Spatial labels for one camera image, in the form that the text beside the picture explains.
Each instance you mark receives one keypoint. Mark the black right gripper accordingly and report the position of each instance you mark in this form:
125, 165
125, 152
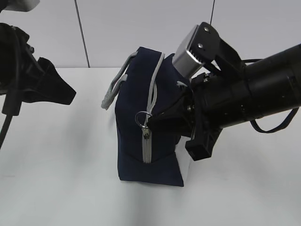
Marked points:
186, 117

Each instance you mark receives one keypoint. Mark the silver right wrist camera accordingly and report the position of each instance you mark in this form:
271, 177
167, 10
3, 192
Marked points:
203, 47

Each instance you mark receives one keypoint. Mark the navy blue lunch bag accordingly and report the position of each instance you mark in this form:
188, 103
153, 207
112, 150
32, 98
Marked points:
146, 83

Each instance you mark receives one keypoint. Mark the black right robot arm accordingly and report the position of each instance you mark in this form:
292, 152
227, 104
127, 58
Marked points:
216, 100

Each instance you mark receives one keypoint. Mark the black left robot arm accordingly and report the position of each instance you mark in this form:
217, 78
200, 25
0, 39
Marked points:
24, 79

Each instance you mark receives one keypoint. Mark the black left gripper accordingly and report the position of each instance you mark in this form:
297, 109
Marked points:
25, 79

